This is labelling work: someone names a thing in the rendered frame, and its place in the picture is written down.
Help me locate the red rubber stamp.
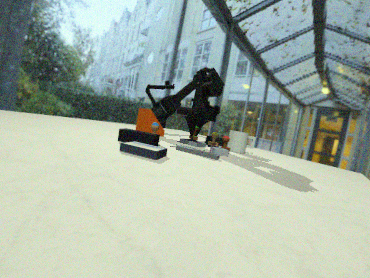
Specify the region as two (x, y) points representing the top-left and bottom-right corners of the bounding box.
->
(222, 136), (230, 152)

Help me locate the white mug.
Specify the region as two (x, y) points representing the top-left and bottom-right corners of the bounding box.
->
(228, 130), (256, 154)

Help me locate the purple ink pad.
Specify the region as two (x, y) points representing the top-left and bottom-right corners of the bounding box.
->
(180, 138), (206, 147)

